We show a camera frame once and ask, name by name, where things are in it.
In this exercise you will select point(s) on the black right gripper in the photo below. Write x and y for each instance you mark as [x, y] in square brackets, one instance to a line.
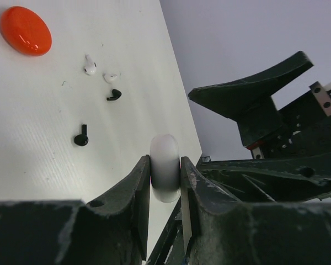
[306, 131]

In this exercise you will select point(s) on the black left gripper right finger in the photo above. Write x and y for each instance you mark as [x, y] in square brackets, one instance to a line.
[219, 228]

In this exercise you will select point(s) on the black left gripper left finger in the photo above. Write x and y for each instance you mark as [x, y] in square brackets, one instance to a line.
[110, 229]

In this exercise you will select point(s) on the white round charging case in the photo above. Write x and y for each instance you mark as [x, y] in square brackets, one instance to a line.
[165, 168]

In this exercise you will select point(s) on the white earbud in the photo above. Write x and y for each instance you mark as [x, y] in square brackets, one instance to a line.
[90, 67]
[110, 77]

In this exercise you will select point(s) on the orange round charging case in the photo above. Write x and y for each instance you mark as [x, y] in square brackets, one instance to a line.
[25, 31]

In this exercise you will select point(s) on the black earbud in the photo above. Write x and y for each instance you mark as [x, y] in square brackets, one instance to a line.
[82, 138]
[115, 95]

